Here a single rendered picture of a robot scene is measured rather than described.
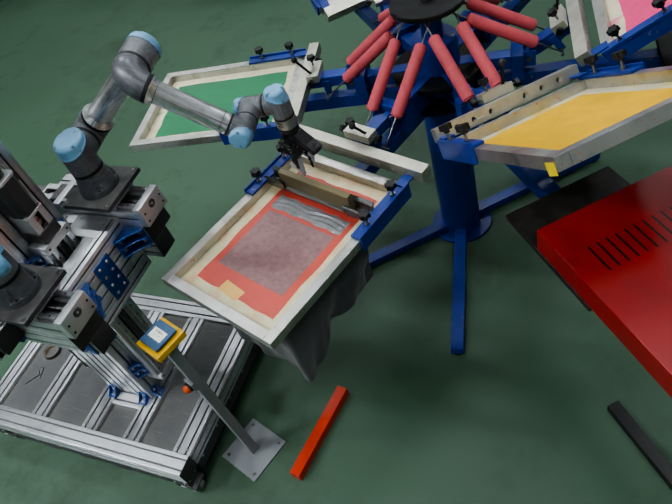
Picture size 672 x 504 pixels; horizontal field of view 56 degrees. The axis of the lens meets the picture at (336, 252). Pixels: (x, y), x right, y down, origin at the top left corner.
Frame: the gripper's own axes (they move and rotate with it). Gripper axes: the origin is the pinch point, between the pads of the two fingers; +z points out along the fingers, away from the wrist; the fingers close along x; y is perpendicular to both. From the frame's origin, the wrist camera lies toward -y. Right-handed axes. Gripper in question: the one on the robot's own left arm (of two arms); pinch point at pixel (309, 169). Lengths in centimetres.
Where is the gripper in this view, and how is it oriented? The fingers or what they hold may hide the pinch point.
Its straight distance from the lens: 232.8
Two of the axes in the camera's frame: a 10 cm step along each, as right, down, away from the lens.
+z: 2.6, 6.4, 7.2
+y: -7.5, -3.3, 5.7
